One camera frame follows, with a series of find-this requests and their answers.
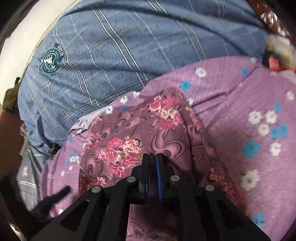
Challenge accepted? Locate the olive green cloth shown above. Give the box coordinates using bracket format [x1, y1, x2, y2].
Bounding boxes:
[3, 77, 21, 113]

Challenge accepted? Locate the grey star pattern pillow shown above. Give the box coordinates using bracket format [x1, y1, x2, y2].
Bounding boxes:
[16, 143, 50, 211]

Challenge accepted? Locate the maroon pink floral garment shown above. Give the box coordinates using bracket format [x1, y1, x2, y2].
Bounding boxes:
[78, 87, 246, 241]

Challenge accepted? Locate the blue plaid blanket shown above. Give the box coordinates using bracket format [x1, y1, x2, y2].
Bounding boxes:
[18, 1, 266, 152]

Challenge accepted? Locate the small red labelled bottle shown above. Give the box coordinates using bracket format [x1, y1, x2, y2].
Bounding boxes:
[264, 43, 295, 72]

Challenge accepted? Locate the dark red headboard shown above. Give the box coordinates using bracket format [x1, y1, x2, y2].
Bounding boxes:
[0, 110, 23, 177]

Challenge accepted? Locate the purple flowered bed sheet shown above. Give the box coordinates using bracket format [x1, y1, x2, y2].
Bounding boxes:
[40, 57, 295, 240]

